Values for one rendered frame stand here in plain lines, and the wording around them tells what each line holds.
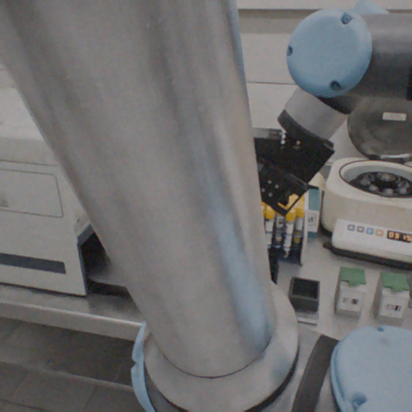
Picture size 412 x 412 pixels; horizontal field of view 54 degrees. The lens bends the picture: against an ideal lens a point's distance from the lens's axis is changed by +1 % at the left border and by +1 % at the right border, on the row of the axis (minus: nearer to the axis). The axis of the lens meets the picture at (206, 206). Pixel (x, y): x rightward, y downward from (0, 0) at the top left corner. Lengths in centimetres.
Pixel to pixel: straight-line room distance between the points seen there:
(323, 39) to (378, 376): 27
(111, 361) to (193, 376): 120
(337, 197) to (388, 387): 63
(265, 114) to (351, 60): 81
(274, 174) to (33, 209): 39
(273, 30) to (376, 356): 94
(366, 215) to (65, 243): 59
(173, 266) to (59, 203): 51
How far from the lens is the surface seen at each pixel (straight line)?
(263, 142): 55
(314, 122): 53
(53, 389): 182
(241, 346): 25
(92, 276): 76
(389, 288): 73
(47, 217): 71
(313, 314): 72
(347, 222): 90
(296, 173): 57
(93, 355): 151
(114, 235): 18
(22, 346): 162
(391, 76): 41
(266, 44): 115
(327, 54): 40
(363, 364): 31
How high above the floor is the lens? 137
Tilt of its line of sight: 28 degrees down
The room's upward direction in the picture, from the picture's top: straight up
